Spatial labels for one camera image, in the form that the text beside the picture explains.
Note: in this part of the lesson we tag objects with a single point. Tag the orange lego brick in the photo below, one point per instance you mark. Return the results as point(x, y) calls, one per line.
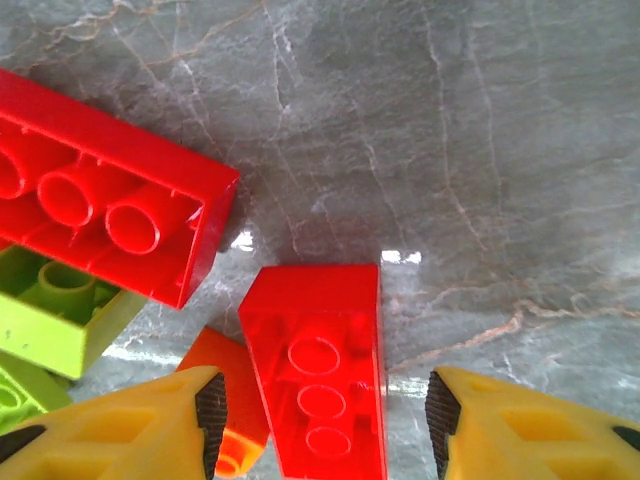
point(240, 380)

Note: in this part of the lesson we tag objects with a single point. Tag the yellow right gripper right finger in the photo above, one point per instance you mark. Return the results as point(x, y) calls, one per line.
point(525, 440)

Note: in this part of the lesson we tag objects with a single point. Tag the red lego brick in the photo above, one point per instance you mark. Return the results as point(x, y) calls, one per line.
point(310, 300)
point(125, 150)

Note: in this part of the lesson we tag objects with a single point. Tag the lime green lego brick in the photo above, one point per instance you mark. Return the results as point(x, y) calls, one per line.
point(50, 340)
point(20, 395)

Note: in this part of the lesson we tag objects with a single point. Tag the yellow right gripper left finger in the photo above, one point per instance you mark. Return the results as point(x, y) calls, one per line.
point(125, 440)

